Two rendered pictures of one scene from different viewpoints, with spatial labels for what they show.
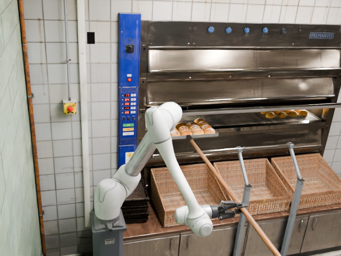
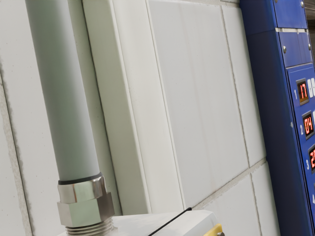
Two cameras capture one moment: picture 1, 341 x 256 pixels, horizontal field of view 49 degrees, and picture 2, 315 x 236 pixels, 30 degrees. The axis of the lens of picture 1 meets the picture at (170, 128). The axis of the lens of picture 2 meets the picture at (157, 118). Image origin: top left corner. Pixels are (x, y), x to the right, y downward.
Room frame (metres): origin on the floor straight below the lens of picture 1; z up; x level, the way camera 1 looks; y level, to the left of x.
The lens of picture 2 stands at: (2.45, 0.91, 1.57)
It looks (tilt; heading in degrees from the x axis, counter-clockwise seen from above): 3 degrees down; 314
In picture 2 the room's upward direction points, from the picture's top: 10 degrees counter-clockwise
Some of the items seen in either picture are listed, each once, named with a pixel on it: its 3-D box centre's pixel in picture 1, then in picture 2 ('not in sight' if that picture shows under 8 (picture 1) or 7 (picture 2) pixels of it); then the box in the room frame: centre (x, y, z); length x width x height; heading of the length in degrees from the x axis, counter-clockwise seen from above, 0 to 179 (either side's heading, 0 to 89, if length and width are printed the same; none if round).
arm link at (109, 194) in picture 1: (108, 196); not in sight; (1.92, 0.35, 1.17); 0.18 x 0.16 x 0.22; 159
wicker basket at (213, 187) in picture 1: (188, 192); not in sight; (2.71, -0.18, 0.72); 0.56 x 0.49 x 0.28; 109
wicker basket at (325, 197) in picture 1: (307, 179); not in sight; (3.06, -1.32, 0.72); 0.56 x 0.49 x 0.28; 109
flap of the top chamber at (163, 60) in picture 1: (251, 59); not in sight; (3.13, -0.65, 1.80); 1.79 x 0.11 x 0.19; 108
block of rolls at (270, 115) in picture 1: (273, 104); not in sight; (3.73, -1.06, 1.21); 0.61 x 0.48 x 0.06; 18
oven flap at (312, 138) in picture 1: (239, 142); not in sight; (3.13, -0.65, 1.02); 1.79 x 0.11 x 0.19; 108
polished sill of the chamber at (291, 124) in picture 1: (240, 127); not in sight; (3.15, -0.64, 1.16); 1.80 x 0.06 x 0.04; 108
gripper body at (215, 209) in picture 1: (216, 211); not in sight; (1.81, -0.30, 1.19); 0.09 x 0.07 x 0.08; 108
